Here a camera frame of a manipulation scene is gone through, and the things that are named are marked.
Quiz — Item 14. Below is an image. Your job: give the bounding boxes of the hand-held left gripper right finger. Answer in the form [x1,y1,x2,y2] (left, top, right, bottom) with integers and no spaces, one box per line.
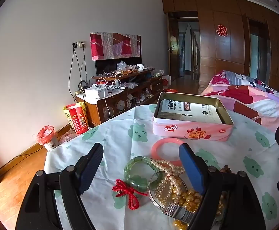
[179,142,267,230]

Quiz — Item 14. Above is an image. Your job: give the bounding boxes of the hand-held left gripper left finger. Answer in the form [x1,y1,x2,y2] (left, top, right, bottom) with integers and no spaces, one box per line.
[15,142,104,230]

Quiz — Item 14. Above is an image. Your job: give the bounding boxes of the white pearl necklace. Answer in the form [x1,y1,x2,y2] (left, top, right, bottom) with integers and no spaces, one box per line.
[150,158,186,203]

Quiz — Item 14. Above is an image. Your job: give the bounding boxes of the red knotted cord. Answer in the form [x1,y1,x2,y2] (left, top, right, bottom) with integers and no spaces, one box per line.
[112,179,142,209]

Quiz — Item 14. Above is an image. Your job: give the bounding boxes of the green jade bangle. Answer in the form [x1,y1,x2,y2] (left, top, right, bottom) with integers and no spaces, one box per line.
[124,156,165,196]

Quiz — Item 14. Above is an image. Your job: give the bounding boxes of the pink tin box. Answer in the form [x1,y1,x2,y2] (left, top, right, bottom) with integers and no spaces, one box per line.
[153,92,234,142]

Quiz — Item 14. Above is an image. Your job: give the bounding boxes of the silver mesh band watch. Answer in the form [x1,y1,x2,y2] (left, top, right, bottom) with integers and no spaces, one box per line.
[162,202,197,222]

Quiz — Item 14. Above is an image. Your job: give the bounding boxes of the pink bangle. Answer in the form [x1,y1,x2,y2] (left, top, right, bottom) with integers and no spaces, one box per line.
[151,138,185,166]

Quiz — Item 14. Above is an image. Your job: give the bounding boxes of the crumpled plastic bag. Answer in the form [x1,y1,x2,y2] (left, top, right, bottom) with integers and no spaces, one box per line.
[59,129,79,144]

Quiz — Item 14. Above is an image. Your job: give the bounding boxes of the pink patchwork quilt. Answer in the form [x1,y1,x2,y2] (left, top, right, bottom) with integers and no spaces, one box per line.
[200,70,279,135]

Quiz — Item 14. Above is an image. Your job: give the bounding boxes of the red carton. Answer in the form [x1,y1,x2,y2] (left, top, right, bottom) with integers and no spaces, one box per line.
[66,104,88,135]

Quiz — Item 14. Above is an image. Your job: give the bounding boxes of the black white printed paper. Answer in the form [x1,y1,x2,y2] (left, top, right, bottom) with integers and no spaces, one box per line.
[160,99,226,124]

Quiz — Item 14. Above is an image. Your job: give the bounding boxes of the trash bin with red liner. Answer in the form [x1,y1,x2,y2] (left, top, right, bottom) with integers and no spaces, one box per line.
[36,125,58,152]

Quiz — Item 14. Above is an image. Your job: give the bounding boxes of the wooden television cabinet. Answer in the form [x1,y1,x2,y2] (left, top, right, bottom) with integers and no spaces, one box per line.
[76,67,164,127]

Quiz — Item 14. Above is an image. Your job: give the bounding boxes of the red yellow carton box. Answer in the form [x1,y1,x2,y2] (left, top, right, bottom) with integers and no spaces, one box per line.
[63,102,89,130]

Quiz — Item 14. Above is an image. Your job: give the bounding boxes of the white cardboard box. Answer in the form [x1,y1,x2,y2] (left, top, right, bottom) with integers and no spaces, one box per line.
[84,86,109,99]

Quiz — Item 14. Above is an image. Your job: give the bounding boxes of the brown wooden wardrobe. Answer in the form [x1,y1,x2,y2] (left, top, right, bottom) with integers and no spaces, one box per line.
[162,0,279,94]

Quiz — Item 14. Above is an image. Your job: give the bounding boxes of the black television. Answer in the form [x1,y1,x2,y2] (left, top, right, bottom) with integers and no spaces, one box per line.
[95,57,142,75]

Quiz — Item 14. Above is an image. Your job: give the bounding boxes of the wooden room door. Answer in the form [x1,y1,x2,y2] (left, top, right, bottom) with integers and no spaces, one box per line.
[167,12,179,82]

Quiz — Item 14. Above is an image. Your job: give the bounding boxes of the red paper decoration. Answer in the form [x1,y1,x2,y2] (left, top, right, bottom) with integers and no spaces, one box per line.
[216,24,228,37]

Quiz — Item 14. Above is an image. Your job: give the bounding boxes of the red pink cover cloth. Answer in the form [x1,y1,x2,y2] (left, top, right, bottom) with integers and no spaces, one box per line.
[90,32,141,61]

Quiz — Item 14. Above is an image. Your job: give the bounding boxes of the brown bead bracelet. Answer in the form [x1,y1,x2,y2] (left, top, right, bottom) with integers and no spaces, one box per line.
[219,165,233,175]

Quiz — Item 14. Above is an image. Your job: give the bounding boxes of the black hanging cables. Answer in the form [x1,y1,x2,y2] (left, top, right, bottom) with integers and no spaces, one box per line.
[68,45,87,96]

